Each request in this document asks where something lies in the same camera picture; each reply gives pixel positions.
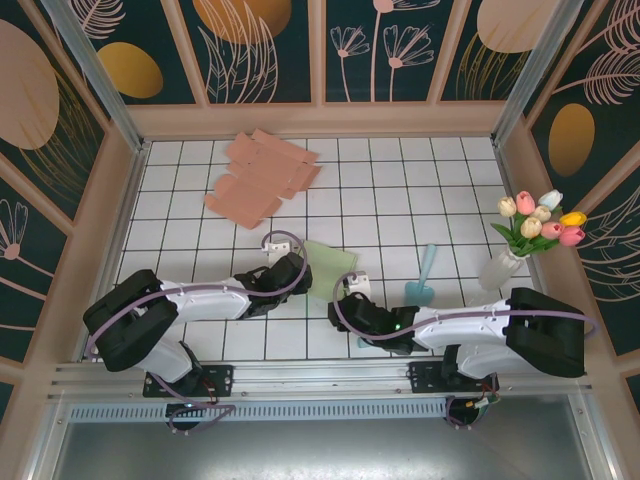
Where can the light blue toy trowel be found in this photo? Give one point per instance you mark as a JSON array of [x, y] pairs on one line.
[[417, 295]]

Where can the aluminium corner post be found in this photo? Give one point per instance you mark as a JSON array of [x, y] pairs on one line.
[[107, 85], [530, 75]]

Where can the pink flower outline wall panel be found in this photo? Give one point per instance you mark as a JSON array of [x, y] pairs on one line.
[[415, 80]]

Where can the light blue toy rake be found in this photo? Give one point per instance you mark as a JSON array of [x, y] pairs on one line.
[[364, 342]]

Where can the large beige oval wall panel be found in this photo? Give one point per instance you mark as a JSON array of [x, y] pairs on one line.
[[30, 100]]

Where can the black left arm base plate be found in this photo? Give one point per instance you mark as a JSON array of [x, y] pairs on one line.
[[220, 380]]

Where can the feather and orange circle panel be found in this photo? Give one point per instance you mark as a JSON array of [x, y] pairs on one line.
[[300, 75]]

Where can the white feather outline wall panel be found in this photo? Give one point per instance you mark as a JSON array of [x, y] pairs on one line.
[[615, 260]]

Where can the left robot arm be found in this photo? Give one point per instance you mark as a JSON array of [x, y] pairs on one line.
[[130, 325]]

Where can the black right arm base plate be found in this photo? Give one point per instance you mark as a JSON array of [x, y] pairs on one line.
[[425, 377]]

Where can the pink paper box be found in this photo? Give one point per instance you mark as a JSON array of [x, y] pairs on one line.
[[260, 175]]

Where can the gold oval wall panel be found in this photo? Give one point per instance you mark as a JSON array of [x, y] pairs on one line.
[[175, 50]]

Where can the light green sheet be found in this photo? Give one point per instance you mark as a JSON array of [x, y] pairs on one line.
[[332, 265]]

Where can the aluminium mounting rail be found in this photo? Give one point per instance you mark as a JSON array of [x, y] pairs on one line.
[[320, 372]]

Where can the small flower outline wall panel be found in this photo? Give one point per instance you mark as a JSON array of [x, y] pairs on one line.
[[25, 260]]

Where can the artificial tulip bouquet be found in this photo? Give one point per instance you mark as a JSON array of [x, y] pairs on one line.
[[531, 227]]

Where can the white ribbed vase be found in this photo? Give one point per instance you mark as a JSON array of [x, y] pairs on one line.
[[500, 272]]

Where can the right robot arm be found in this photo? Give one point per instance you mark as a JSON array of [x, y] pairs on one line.
[[545, 330]]

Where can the beige oval gold line panel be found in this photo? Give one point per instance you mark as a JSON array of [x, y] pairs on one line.
[[465, 85]]

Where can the orange oval feather wall panel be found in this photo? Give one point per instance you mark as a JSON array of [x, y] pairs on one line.
[[572, 140]]

